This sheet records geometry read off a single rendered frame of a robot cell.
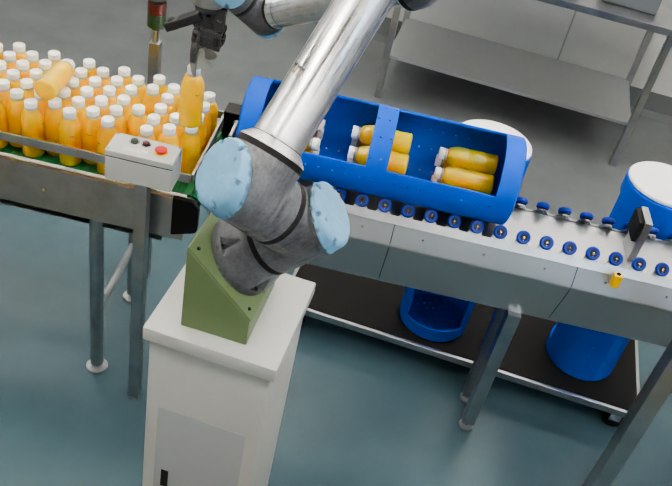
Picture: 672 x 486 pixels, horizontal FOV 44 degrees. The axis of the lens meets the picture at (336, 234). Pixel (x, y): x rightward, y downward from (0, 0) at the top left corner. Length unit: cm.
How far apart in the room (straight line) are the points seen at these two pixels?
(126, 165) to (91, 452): 109
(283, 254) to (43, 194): 123
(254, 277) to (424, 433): 161
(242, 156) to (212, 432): 79
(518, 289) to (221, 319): 124
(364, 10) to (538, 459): 214
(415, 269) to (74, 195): 113
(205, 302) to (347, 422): 148
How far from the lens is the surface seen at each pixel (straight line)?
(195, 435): 215
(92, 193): 272
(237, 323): 186
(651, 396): 283
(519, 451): 337
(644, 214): 281
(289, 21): 216
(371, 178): 254
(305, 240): 171
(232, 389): 197
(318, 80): 166
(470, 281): 280
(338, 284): 353
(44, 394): 324
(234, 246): 180
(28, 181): 280
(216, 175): 163
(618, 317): 293
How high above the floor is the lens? 248
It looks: 38 degrees down
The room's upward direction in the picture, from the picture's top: 13 degrees clockwise
